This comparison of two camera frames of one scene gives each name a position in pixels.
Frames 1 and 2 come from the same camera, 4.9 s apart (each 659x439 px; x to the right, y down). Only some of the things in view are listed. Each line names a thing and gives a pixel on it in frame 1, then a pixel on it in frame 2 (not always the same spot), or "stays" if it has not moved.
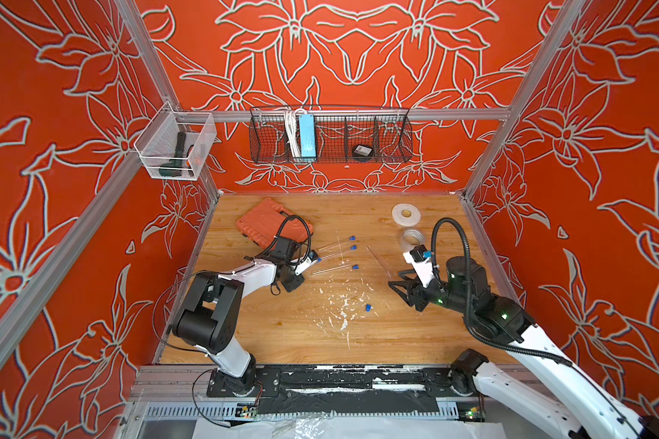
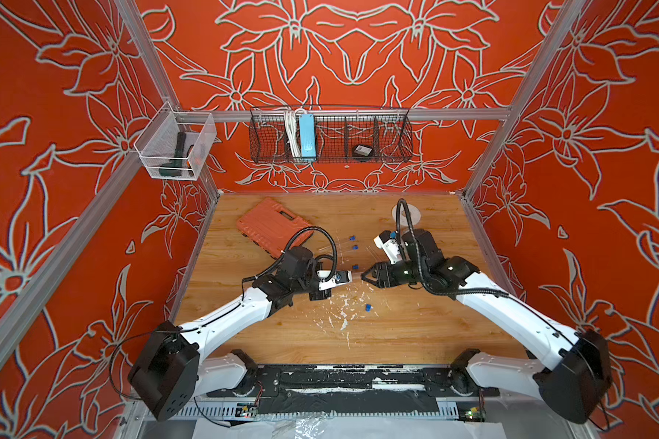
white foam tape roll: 406,214 stays
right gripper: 416,292 to 379,276
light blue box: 307,135 stays
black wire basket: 343,134 stays
